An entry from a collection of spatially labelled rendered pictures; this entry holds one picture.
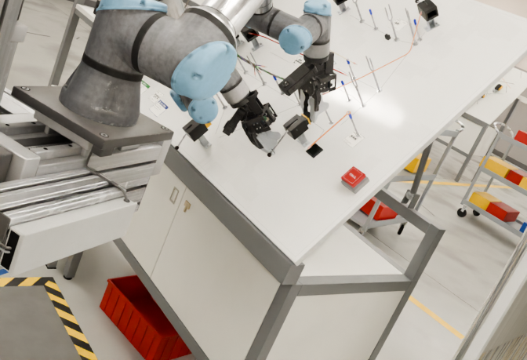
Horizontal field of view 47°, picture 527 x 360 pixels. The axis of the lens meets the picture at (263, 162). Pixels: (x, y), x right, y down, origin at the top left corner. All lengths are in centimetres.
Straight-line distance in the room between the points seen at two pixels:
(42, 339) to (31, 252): 157
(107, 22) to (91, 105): 15
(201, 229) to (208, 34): 103
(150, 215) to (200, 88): 124
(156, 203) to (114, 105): 111
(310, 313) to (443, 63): 85
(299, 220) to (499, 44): 80
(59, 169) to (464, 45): 132
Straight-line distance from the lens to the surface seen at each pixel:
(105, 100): 115
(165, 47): 107
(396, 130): 181
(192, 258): 203
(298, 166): 182
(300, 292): 173
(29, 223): 94
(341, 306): 192
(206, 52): 105
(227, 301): 189
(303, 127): 182
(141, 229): 230
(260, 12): 161
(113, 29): 113
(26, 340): 248
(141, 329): 254
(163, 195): 220
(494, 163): 676
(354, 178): 169
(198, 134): 199
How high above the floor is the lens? 152
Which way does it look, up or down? 16 degrees down
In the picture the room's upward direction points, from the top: 23 degrees clockwise
